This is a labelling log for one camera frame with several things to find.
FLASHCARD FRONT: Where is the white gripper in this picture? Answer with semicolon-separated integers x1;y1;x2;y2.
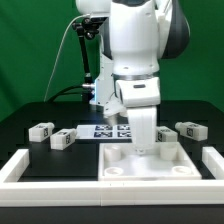
116;77;161;153

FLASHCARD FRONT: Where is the white square tabletop panel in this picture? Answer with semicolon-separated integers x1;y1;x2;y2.
98;142;202;181

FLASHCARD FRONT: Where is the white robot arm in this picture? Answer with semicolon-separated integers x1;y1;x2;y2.
75;0;190;154

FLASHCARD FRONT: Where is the white U-shaped obstacle fence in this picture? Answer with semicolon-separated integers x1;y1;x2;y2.
0;149;224;207

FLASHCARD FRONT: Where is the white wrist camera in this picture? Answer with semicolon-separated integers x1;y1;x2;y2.
103;98;127;117

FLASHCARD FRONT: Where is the black cable bundle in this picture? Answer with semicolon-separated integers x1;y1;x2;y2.
46;83;96;103

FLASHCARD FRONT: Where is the white fiducial marker base plate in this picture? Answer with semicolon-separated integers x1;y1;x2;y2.
77;124;131;139

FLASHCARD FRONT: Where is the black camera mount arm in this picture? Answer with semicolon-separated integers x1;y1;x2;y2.
72;17;106;83

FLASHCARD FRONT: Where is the white camera cable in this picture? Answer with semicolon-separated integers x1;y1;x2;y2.
43;13;91;102

